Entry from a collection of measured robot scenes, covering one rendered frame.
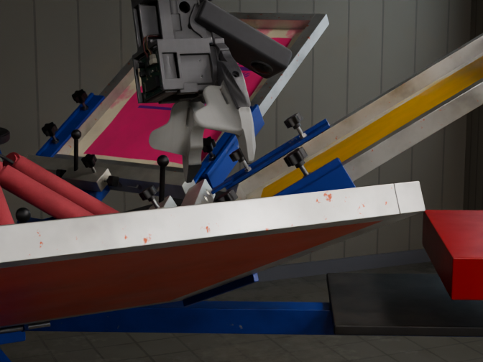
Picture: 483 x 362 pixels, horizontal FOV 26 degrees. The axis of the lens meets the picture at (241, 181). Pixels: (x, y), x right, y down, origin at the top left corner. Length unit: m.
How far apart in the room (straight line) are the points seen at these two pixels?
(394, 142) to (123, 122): 1.31
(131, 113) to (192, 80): 2.14
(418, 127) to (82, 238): 1.08
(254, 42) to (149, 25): 0.11
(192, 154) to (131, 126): 1.99
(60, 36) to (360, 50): 1.72
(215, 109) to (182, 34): 0.10
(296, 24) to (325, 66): 2.60
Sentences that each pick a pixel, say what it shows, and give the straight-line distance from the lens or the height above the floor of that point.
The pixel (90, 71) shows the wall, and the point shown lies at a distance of 5.41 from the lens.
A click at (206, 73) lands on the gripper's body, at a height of 1.56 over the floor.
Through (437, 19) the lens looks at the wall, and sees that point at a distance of 6.25.
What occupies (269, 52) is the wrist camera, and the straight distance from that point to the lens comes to 1.11.
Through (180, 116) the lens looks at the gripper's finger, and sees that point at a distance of 1.13.
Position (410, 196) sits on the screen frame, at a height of 1.40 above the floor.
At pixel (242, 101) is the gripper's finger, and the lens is 1.04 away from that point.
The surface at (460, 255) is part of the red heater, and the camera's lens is 2.18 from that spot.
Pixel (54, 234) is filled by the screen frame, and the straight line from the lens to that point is 1.07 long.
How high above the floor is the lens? 1.65
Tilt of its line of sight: 11 degrees down
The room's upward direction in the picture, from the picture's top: straight up
